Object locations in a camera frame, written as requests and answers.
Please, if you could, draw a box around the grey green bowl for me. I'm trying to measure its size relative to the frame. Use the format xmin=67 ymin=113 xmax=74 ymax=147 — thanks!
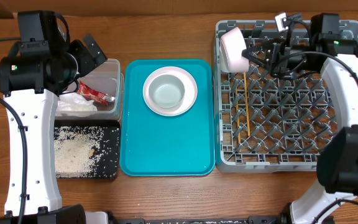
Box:
xmin=149 ymin=75 xmax=185 ymax=108

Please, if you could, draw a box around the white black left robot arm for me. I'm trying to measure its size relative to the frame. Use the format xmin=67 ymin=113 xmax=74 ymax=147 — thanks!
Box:
xmin=0 ymin=11 xmax=114 ymax=223

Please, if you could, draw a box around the wooden chopstick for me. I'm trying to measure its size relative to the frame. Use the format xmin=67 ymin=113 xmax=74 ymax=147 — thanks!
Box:
xmin=243 ymin=72 xmax=250 ymax=137
xmin=235 ymin=87 xmax=241 ymax=145

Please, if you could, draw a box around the grey dishwasher rack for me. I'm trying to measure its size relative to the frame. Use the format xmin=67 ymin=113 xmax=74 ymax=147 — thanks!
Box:
xmin=213 ymin=19 xmax=358 ymax=174

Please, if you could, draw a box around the white napkin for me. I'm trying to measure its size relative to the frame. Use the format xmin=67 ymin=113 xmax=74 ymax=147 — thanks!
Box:
xmin=57 ymin=93 xmax=97 ymax=111

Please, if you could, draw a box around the pale pink plate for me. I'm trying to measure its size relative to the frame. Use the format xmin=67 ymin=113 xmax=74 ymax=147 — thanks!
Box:
xmin=142 ymin=67 xmax=198 ymax=116

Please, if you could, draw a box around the red snack wrapper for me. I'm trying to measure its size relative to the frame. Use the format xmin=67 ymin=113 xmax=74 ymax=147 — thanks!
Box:
xmin=77 ymin=81 xmax=116 ymax=106

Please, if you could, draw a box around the teal serving tray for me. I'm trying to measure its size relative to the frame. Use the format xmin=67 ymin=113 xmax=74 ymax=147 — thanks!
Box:
xmin=119 ymin=59 xmax=215 ymax=177

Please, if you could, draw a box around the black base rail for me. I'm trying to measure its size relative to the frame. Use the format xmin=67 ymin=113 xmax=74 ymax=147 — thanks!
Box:
xmin=109 ymin=215 xmax=288 ymax=224

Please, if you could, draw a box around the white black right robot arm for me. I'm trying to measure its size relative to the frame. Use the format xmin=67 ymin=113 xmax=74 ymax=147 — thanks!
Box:
xmin=242 ymin=13 xmax=358 ymax=223

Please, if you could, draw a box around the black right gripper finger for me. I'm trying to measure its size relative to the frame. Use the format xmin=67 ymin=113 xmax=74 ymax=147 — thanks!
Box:
xmin=242 ymin=42 xmax=273 ymax=53
xmin=242 ymin=54 xmax=267 ymax=67

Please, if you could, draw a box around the clear plastic waste bin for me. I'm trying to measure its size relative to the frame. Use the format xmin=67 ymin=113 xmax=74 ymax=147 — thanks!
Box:
xmin=56 ymin=58 xmax=124 ymax=121

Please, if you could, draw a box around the black food waste tray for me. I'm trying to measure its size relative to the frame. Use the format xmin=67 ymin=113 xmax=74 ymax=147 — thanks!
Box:
xmin=53 ymin=119 xmax=121 ymax=180

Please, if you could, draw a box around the small pink bowl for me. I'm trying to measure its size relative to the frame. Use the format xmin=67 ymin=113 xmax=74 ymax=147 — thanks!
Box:
xmin=219 ymin=27 xmax=249 ymax=73

